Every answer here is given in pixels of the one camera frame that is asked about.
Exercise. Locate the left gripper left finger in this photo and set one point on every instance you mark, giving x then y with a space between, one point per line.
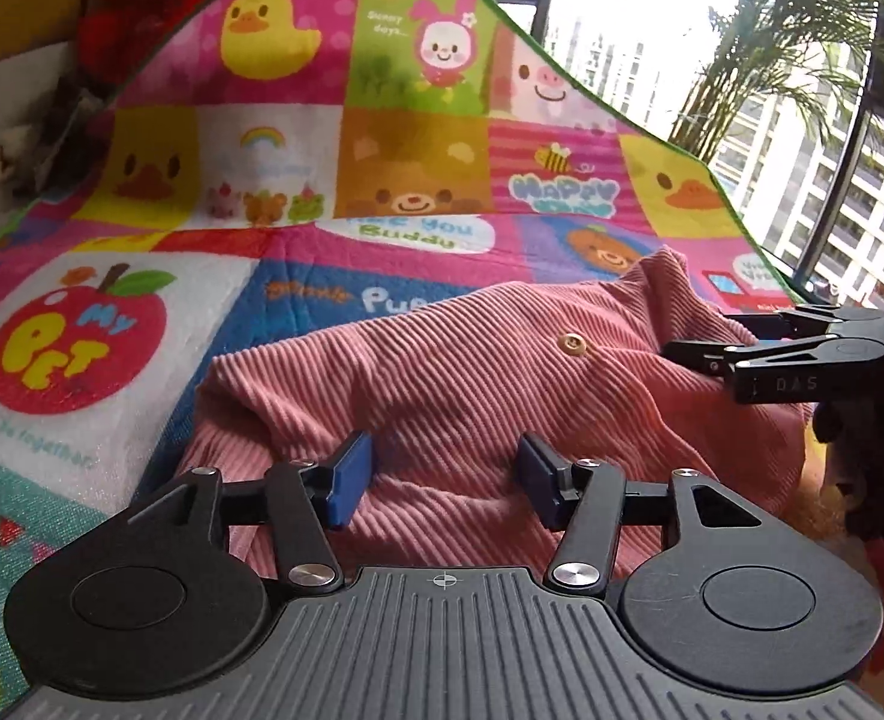
306 502

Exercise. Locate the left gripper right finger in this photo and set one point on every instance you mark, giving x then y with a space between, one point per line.
583 501

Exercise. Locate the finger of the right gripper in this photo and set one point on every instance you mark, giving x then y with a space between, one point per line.
812 370
811 320

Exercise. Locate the pink corduroy garment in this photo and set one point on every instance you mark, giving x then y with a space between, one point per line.
446 391

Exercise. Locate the potted palm plant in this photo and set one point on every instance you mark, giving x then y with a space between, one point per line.
806 52

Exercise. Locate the colourful cartoon play mat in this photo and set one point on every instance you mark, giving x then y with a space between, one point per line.
285 166

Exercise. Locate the grey cloth on sofa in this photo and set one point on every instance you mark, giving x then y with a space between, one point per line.
56 146

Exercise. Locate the white covered sofa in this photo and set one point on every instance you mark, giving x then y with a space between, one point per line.
27 85

